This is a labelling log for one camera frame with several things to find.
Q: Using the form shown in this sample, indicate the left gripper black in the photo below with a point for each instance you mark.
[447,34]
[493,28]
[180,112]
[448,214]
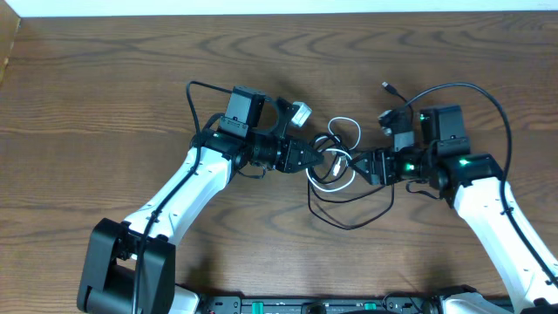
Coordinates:
[287,155]

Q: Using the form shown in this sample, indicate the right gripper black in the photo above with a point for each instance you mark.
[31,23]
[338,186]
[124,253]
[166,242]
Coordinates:
[381,161]

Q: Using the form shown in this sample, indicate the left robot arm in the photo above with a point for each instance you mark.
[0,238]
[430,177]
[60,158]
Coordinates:
[130,265]

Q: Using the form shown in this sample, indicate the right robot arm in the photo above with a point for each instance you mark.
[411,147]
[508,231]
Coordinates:
[475,187]

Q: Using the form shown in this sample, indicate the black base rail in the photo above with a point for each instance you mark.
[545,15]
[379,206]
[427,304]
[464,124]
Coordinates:
[261,305]

